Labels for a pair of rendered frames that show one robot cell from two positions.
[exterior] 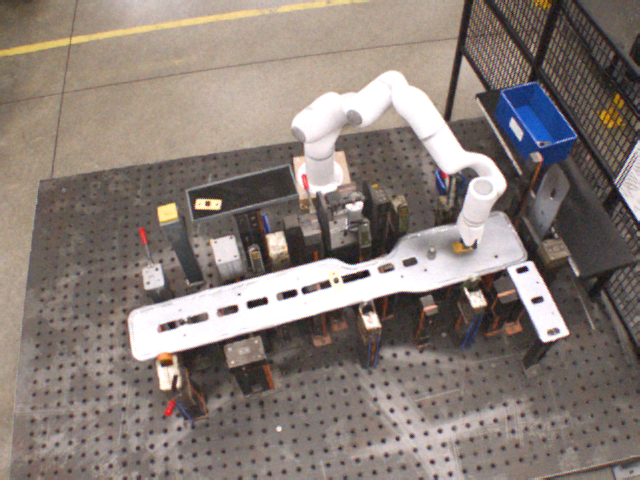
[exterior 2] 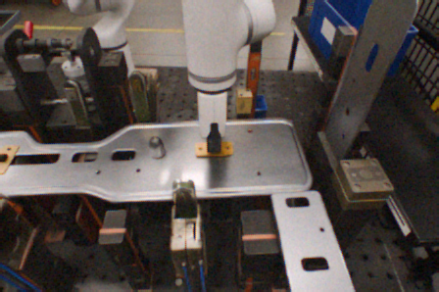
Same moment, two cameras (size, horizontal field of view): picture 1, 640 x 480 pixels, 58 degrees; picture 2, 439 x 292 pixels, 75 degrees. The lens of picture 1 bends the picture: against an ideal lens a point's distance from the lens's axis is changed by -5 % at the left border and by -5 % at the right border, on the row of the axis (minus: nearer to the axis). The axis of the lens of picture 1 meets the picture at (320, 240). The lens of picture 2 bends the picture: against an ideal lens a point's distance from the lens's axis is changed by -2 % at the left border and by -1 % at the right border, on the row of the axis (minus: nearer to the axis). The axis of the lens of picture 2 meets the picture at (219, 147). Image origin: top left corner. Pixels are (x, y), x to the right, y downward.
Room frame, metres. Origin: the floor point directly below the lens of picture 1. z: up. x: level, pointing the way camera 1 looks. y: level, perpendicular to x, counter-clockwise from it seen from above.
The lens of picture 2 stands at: (0.63, -0.58, 1.48)
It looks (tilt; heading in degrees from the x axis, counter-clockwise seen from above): 47 degrees down; 9
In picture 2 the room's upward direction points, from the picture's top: straight up
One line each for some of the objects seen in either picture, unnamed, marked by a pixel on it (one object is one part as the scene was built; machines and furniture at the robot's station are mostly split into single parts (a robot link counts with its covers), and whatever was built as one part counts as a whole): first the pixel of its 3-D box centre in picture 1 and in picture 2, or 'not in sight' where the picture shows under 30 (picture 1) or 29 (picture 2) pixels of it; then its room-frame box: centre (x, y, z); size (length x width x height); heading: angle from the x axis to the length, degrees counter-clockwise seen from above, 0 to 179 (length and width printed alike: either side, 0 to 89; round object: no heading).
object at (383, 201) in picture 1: (378, 228); (129, 121); (1.22, -0.22, 0.91); 0.07 x 0.05 x 0.42; 12
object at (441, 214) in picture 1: (442, 227); not in sight; (1.22, -0.46, 0.88); 0.07 x 0.06 x 0.35; 12
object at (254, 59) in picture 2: not in sight; (248, 120); (1.23, -0.57, 0.95); 0.03 x 0.01 x 0.50; 102
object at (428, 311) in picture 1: (425, 323); (132, 258); (0.85, -0.35, 0.84); 0.11 x 0.08 x 0.29; 12
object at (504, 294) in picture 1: (496, 307); (252, 259); (0.89, -0.61, 0.84); 0.11 x 0.10 x 0.28; 12
